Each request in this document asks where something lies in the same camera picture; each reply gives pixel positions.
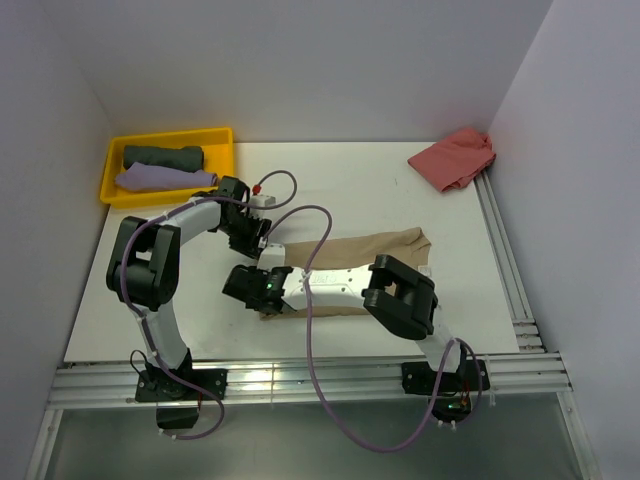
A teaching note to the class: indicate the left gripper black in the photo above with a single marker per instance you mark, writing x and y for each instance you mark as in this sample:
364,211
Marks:
250,246

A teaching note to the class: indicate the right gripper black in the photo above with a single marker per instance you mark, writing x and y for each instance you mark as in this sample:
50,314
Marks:
255,271

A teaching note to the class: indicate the beige t shirt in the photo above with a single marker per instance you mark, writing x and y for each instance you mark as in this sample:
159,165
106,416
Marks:
410,246

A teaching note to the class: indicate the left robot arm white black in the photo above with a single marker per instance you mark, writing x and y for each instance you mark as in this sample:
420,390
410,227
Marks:
145,262

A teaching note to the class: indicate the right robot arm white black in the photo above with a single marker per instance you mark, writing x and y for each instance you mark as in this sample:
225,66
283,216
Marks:
400,298

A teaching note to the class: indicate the yellow plastic bin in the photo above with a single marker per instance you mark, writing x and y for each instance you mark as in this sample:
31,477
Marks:
217,146

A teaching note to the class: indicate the dark green rolled shirt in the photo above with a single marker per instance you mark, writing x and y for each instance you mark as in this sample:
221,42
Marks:
188,159

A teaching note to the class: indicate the lavender folded shirt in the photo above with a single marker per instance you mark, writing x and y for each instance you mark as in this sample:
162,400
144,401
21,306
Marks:
149,178

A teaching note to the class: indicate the pink t shirt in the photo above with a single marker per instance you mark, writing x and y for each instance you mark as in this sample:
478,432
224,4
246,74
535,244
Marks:
453,162

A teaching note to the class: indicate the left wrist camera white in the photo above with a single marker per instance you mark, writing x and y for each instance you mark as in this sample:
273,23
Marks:
259,201

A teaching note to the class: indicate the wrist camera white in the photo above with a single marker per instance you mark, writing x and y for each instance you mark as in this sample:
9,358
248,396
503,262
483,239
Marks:
259,201
273,256

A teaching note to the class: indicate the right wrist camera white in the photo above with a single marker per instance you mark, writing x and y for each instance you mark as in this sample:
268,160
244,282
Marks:
273,256

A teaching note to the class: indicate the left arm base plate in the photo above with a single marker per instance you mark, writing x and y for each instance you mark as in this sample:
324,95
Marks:
178,406

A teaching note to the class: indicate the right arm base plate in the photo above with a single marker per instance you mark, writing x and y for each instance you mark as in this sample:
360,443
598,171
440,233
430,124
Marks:
418,378

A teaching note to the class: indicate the aluminium right side rail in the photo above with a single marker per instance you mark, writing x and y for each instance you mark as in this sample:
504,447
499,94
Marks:
525,326

